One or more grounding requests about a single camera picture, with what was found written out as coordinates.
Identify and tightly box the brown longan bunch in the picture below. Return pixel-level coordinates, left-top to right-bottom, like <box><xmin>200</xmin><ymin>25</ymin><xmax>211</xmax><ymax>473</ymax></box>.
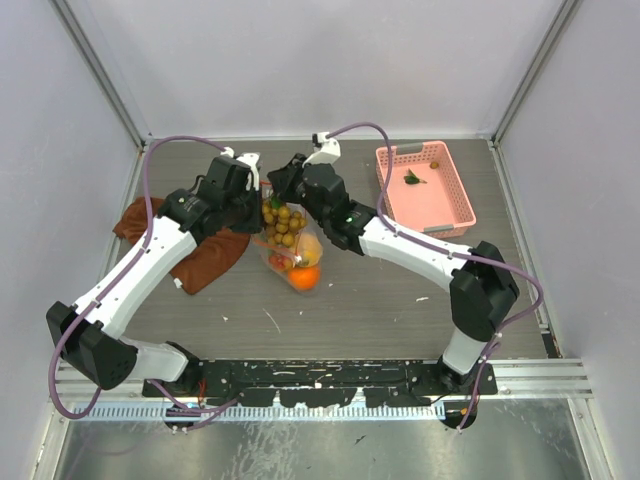
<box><xmin>262</xmin><ymin>196</ymin><xmax>308</xmax><ymax>248</ymax></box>

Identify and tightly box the clear orange-zip bag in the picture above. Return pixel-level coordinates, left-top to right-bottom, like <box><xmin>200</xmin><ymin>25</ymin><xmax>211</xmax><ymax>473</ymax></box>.
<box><xmin>252</xmin><ymin>181</ymin><xmax>321</xmax><ymax>294</ymax></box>

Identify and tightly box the red cherry with leaves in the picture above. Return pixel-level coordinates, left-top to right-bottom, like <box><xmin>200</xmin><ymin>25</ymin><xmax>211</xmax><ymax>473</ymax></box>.
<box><xmin>268</xmin><ymin>252</ymin><xmax>295</xmax><ymax>273</ymax></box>

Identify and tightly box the orange peach toy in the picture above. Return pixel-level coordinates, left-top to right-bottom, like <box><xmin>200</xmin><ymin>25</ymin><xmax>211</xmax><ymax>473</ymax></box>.
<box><xmin>296</xmin><ymin>232</ymin><xmax>323</xmax><ymax>267</ymax></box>

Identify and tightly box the orange persimmon toy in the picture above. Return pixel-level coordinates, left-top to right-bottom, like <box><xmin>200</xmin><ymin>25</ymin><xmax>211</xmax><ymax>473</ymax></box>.
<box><xmin>287</xmin><ymin>265</ymin><xmax>322</xmax><ymax>292</ymax></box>

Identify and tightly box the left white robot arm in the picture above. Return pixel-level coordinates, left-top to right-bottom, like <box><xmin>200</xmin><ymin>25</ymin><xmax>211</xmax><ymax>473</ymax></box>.
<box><xmin>46</xmin><ymin>153</ymin><xmax>262</xmax><ymax>396</ymax></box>

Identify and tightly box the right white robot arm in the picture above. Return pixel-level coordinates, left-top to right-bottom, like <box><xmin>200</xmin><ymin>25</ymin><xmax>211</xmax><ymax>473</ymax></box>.
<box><xmin>267</xmin><ymin>154</ymin><xmax>520</xmax><ymax>394</ymax></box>

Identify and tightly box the brown cloth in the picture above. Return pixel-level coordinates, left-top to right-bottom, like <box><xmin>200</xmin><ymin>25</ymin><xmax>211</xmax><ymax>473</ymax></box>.
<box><xmin>112</xmin><ymin>196</ymin><xmax>251</xmax><ymax>297</ymax></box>

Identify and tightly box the loose green leaf sprig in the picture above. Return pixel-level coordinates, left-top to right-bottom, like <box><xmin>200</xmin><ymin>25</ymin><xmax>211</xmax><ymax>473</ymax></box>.
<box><xmin>403</xmin><ymin>169</ymin><xmax>427</xmax><ymax>185</ymax></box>

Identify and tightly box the pink plastic basket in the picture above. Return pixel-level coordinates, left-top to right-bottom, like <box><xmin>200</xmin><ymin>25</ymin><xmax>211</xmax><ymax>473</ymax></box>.
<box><xmin>376</xmin><ymin>141</ymin><xmax>476</xmax><ymax>239</ymax></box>

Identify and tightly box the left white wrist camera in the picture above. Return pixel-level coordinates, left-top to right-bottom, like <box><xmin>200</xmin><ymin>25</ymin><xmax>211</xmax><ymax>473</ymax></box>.
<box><xmin>221</xmin><ymin>147</ymin><xmax>262</xmax><ymax>191</ymax></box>

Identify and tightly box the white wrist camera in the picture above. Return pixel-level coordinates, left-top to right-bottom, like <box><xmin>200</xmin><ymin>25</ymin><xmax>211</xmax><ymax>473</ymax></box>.
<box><xmin>303</xmin><ymin>132</ymin><xmax>341</xmax><ymax>166</ymax></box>
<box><xmin>221</xmin><ymin>147</ymin><xmax>262</xmax><ymax>191</ymax></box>

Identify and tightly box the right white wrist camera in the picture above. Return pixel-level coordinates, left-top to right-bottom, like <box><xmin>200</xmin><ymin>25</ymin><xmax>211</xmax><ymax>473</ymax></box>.
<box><xmin>303</xmin><ymin>132</ymin><xmax>341</xmax><ymax>166</ymax></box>

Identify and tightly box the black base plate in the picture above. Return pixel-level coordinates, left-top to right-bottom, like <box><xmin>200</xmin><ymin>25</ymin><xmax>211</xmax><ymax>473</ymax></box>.
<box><xmin>162</xmin><ymin>360</ymin><xmax>498</xmax><ymax>408</ymax></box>

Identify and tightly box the slotted cable duct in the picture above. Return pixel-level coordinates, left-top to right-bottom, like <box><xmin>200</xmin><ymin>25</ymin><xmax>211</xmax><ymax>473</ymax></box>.
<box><xmin>83</xmin><ymin>401</ymin><xmax>445</xmax><ymax>423</ymax></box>

